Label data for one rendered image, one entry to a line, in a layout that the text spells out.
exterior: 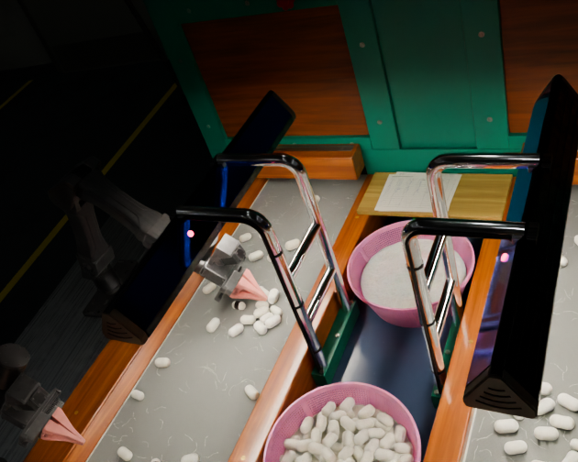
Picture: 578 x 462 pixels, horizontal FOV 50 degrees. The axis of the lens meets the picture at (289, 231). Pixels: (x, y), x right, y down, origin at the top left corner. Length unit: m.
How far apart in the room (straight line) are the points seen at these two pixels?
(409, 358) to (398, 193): 0.41
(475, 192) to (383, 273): 0.28
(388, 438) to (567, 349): 0.35
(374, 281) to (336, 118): 0.43
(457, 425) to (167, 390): 0.58
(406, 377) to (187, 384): 0.44
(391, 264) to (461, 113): 0.37
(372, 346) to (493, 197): 0.43
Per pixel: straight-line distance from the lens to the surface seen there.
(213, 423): 1.24
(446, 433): 1.08
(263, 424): 1.17
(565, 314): 1.25
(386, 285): 1.35
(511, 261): 0.83
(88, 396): 1.39
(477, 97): 1.41
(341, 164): 1.53
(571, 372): 1.17
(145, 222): 1.36
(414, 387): 1.25
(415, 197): 1.47
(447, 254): 1.12
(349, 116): 1.53
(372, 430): 1.13
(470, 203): 1.43
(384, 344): 1.32
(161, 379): 1.36
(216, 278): 1.34
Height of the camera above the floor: 1.70
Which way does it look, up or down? 38 degrees down
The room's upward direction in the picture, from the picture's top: 21 degrees counter-clockwise
